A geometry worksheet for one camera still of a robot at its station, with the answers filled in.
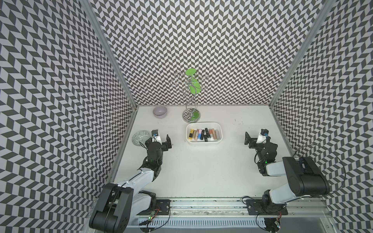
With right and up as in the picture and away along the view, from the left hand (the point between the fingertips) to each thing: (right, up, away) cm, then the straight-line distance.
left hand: (159, 136), depth 87 cm
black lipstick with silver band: (+29, -3, +11) cm, 31 cm away
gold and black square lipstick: (+19, +1, +12) cm, 23 cm away
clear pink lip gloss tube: (+22, -2, +11) cm, 25 cm away
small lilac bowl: (-5, +16, +23) cm, 29 cm away
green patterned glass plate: (-16, -2, +9) cm, 18 cm away
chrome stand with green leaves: (+19, +33, +2) cm, 38 cm away
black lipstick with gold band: (+27, 0, +12) cm, 30 cm away
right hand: (+58, +1, +3) cm, 58 cm away
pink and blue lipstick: (+25, 0, +12) cm, 28 cm away
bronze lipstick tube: (+21, 0, +12) cm, 24 cm away
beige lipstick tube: (+35, -2, +12) cm, 37 cm away
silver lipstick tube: (+37, 0, +12) cm, 39 cm away
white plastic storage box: (+27, +6, +18) cm, 33 cm away
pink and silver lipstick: (+33, +1, +14) cm, 36 cm away
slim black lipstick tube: (+30, +1, +14) cm, 33 cm away
